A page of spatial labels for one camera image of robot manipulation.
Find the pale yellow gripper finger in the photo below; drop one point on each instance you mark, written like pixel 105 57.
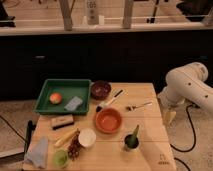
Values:
pixel 168 117

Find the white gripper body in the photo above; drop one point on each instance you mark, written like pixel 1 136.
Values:
pixel 165 105

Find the silver fork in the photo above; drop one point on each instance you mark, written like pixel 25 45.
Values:
pixel 131 108

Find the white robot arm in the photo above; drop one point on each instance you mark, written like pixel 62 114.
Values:
pixel 185 83

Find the dark cup with green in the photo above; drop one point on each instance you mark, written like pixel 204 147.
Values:
pixel 126 143

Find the white paper cup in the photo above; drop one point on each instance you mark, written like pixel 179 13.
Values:
pixel 87 137

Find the light green cup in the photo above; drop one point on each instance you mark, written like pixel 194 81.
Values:
pixel 60 158

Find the orange bowl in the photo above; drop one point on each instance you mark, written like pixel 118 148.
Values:
pixel 108 120

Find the white black dish brush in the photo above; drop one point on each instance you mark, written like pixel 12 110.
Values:
pixel 104 104

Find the dark maroon bowl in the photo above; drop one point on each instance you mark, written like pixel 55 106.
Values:
pixel 100 90

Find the grey blue sponge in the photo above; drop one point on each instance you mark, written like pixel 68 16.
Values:
pixel 73 104

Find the green plastic tray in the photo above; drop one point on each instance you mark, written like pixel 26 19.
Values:
pixel 68 89

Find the dark grape bunch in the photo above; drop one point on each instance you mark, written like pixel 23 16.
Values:
pixel 74 147

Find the wooden block eraser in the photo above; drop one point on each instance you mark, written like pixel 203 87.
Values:
pixel 61 121

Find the orange peach fruit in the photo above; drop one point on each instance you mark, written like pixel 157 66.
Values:
pixel 55 98

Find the grey blue cloth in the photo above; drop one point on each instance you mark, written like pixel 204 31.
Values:
pixel 38 154

